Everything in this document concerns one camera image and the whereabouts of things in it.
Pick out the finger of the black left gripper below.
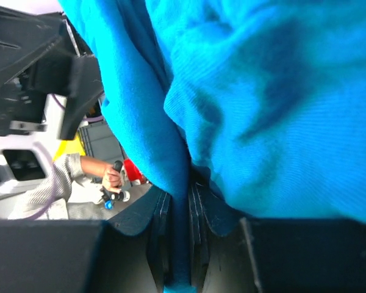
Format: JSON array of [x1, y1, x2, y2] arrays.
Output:
[[0, 6, 66, 88], [59, 56, 104, 140]]

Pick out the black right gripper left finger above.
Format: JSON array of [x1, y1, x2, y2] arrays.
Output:
[[110, 186, 172, 290]]

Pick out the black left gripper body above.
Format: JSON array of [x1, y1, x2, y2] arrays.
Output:
[[0, 54, 76, 137]]

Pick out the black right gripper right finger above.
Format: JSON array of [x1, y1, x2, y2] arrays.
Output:
[[188, 183, 247, 290]]

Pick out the teal t shirt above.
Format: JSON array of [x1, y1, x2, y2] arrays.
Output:
[[60, 1, 366, 292]]

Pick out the grey sleeved person's forearm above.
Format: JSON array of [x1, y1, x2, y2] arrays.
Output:
[[8, 153, 115, 220]]

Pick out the person's hand in background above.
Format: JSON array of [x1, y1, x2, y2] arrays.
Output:
[[102, 164, 123, 194]]

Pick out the red fixture in background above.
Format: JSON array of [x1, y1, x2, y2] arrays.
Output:
[[123, 159, 148, 184]]

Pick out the black handled tool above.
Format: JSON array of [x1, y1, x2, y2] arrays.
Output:
[[99, 160, 132, 211]]

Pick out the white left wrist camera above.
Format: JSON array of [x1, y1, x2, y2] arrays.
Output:
[[0, 94, 66, 201]]

